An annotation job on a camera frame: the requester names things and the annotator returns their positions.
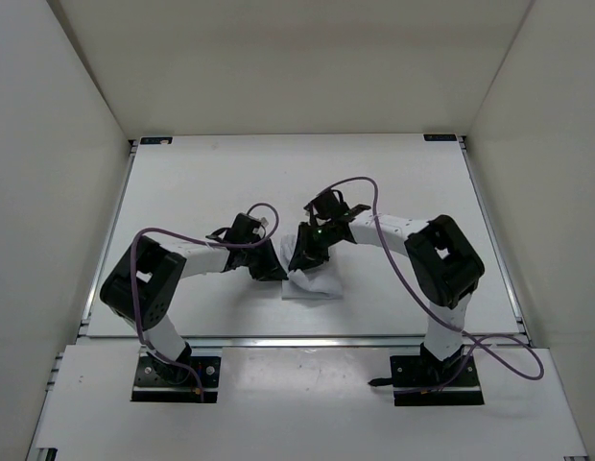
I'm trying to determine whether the right blue corner label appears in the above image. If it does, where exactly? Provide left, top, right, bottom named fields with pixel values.
left=423, top=133, right=457, bottom=142

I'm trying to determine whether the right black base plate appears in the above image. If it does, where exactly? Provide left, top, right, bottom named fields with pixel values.
left=369, top=355, right=485, bottom=407

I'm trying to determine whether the aluminium frame rail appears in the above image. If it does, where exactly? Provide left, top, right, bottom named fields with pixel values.
left=77, top=139, right=139, bottom=338
left=459, top=135, right=530, bottom=338
left=187, top=336, right=423, bottom=349

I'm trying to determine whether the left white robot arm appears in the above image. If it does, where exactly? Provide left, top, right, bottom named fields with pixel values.
left=99, top=213, right=288, bottom=394

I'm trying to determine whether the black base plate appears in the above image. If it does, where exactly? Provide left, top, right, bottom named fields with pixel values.
left=369, top=355, right=485, bottom=407
left=131, top=352, right=222, bottom=404

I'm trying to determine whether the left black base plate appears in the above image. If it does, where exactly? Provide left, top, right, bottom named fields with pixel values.
left=131, top=352, right=222, bottom=404

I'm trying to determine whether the left aluminium frame rail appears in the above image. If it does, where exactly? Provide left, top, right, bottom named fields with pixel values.
left=77, top=139, right=139, bottom=338

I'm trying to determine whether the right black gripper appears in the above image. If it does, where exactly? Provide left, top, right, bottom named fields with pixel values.
left=289, top=221, right=337, bottom=274

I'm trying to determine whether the left blue corner label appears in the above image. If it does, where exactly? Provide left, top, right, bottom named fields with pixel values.
left=139, top=136, right=173, bottom=145

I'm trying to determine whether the front aluminium frame rail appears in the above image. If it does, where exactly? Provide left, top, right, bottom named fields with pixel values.
left=187, top=336, right=423, bottom=349

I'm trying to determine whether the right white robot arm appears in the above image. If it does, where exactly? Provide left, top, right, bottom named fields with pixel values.
left=288, top=189, right=485, bottom=385

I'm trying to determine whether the pale blue skirt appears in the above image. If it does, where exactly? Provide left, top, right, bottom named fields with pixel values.
left=278, top=234, right=343, bottom=301

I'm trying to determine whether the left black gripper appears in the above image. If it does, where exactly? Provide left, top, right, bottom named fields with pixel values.
left=242, top=236, right=287, bottom=282

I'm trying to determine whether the blue corner label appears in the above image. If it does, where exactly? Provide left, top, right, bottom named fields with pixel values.
left=423, top=133, right=457, bottom=142
left=139, top=136, right=173, bottom=145

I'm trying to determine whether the right aluminium frame rail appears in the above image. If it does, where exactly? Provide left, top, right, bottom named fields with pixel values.
left=459, top=135, right=530, bottom=338

